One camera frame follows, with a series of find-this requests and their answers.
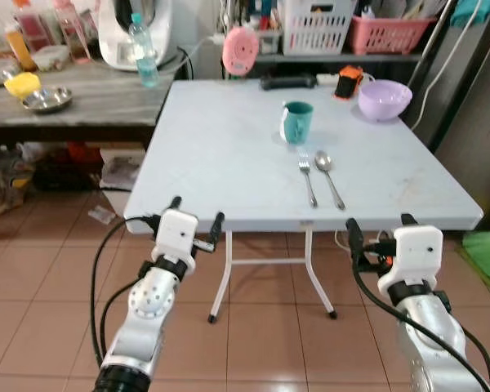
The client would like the white box under table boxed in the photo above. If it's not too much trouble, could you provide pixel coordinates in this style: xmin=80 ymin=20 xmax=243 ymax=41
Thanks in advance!
xmin=100 ymin=147 xmax=149 ymax=216

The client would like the white folding table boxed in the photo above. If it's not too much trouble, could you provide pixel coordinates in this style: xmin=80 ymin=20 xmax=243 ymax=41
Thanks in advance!
xmin=124 ymin=79 xmax=485 ymax=324

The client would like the metal fork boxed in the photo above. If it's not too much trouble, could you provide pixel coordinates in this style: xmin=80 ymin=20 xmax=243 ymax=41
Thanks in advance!
xmin=298 ymin=158 xmax=319 ymax=209

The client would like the metal spoon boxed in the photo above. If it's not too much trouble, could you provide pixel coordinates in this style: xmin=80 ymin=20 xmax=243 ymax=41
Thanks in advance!
xmin=314 ymin=150 xmax=347 ymax=212

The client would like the green broom head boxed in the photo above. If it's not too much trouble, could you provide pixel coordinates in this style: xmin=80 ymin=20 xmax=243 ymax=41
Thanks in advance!
xmin=461 ymin=230 xmax=490 ymax=288

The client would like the purple plastic bowl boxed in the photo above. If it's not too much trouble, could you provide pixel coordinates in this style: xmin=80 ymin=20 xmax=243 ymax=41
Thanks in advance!
xmin=358 ymin=80 xmax=413 ymax=123

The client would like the dark wooden side table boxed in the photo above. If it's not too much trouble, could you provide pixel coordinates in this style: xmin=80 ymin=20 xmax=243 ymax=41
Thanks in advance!
xmin=0 ymin=60 xmax=190 ymax=149

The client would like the teal mug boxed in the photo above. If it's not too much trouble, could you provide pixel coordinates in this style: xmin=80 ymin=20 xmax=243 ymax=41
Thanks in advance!
xmin=279 ymin=101 xmax=315 ymax=146

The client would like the patterned bag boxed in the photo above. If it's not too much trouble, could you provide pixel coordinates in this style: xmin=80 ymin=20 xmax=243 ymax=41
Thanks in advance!
xmin=0 ymin=145 xmax=35 ymax=223

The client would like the orange and black device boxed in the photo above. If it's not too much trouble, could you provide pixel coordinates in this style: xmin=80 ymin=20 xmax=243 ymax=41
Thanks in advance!
xmin=334 ymin=66 xmax=365 ymax=101

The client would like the clear plastic water bottle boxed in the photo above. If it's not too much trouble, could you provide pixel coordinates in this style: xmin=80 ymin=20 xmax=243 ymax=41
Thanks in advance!
xmin=128 ymin=12 xmax=160 ymax=89

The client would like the pink round gadget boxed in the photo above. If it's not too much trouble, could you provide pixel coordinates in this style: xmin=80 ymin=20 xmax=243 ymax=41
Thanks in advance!
xmin=222 ymin=26 xmax=261 ymax=78

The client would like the white kitchen appliance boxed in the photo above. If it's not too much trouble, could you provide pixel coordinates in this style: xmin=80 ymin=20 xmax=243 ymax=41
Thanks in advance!
xmin=96 ymin=0 xmax=175 ymax=73

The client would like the pink plastic basket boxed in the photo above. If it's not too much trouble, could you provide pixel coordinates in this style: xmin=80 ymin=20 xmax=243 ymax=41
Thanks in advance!
xmin=348 ymin=15 xmax=436 ymax=56

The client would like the clear food container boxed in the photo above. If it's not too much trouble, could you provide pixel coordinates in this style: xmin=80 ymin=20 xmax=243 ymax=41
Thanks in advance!
xmin=30 ymin=45 xmax=73 ymax=73

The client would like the pink tall bottle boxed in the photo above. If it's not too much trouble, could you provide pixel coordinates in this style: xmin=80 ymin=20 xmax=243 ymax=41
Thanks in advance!
xmin=52 ymin=0 xmax=92 ymax=63

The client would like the white plastic basket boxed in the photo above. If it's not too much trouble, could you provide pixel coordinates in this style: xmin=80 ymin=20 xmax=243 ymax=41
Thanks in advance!
xmin=281 ymin=0 xmax=357 ymax=56

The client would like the orange bottle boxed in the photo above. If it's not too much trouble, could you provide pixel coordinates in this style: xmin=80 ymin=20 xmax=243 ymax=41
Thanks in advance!
xmin=5 ymin=23 xmax=38 ymax=73

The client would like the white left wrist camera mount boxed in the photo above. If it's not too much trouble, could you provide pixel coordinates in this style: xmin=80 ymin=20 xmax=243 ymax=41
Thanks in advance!
xmin=154 ymin=209 xmax=200 ymax=261

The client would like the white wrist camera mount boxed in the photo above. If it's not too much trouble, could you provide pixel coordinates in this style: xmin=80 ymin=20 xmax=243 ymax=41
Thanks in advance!
xmin=389 ymin=225 xmax=444 ymax=287
xmin=154 ymin=209 xmax=200 ymax=261

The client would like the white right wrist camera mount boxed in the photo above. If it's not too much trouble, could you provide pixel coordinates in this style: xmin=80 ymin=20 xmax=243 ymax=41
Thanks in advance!
xmin=389 ymin=225 xmax=444 ymax=287

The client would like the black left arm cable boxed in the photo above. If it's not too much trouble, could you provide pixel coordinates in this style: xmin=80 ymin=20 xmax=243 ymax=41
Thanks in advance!
xmin=89 ymin=215 xmax=161 ymax=370

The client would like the white hanging cable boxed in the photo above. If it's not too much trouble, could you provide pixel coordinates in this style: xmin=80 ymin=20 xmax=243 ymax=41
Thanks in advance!
xmin=411 ymin=0 xmax=484 ymax=133

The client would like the black elongated handle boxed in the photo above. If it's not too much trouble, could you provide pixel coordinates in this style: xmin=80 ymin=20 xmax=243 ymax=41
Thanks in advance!
xmin=260 ymin=73 xmax=319 ymax=91

